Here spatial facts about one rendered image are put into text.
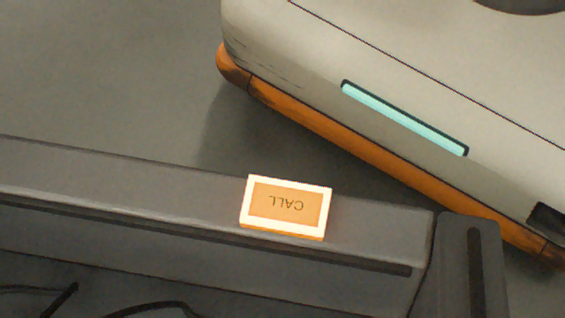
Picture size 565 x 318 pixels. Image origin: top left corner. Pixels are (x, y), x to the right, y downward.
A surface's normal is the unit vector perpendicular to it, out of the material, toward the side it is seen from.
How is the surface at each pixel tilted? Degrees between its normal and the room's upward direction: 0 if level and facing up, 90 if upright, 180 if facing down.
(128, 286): 0
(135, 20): 0
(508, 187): 90
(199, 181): 0
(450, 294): 43
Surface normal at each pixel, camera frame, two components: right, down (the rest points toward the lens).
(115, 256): -0.19, 0.90
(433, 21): 0.01, -0.39
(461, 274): 0.13, -0.91
